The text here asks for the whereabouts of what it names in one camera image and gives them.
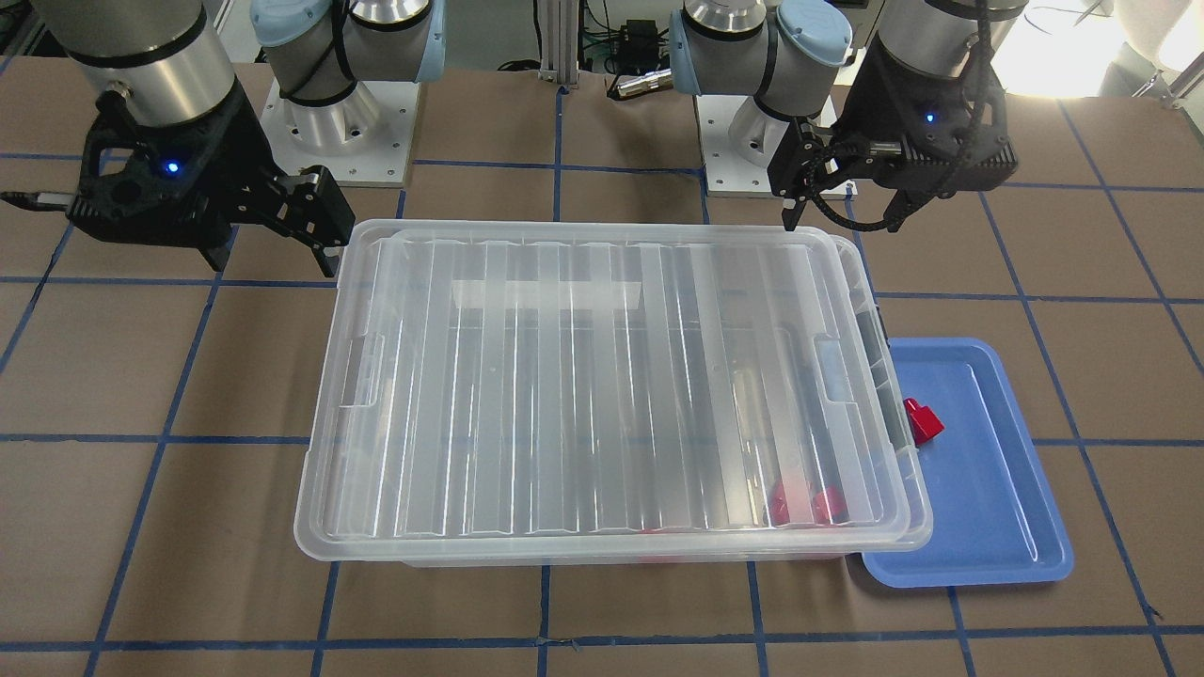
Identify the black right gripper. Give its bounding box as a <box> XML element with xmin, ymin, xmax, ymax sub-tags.
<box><xmin>66</xmin><ymin>89</ymin><xmax>356</xmax><ymax>278</ymax></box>

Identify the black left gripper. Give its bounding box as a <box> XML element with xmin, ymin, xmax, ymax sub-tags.
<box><xmin>769</xmin><ymin>42</ymin><xmax>1020</xmax><ymax>234</ymax></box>

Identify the red block from tray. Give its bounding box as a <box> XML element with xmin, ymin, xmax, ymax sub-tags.
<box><xmin>903</xmin><ymin>398</ymin><xmax>945</xmax><ymax>447</ymax></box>

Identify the clear plastic box lid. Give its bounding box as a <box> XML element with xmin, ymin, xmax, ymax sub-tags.
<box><xmin>293</xmin><ymin>219</ymin><xmax>934</xmax><ymax>565</ymax></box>

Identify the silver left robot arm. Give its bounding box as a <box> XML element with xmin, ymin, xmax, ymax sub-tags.
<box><xmin>668</xmin><ymin>1</ymin><xmax>1026</xmax><ymax>232</ymax></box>

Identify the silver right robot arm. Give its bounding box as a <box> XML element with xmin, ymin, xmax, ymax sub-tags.
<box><xmin>2</xmin><ymin>1</ymin><xmax>445</xmax><ymax>277</ymax></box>

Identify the clear plastic storage box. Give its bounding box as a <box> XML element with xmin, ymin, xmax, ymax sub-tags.
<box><xmin>325</xmin><ymin>230</ymin><xmax>927</xmax><ymax>570</ymax></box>

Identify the red block in box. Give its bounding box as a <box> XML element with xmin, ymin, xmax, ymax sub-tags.
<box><xmin>810</xmin><ymin>487</ymin><xmax>848</xmax><ymax>526</ymax></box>
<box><xmin>767</xmin><ymin>479</ymin><xmax>814</xmax><ymax>526</ymax></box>

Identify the blue plastic tray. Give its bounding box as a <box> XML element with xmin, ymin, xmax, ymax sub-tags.
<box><xmin>862</xmin><ymin>339</ymin><xmax>1075</xmax><ymax>589</ymax></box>

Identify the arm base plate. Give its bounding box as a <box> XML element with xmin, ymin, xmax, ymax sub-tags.
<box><xmin>695</xmin><ymin>95</ymin><xmax>786</xmax><ymax>198</ymax></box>
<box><xmin>260</xmin><ymin>81</ymin><xmax>421</xmax><ymax>188</ymax></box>

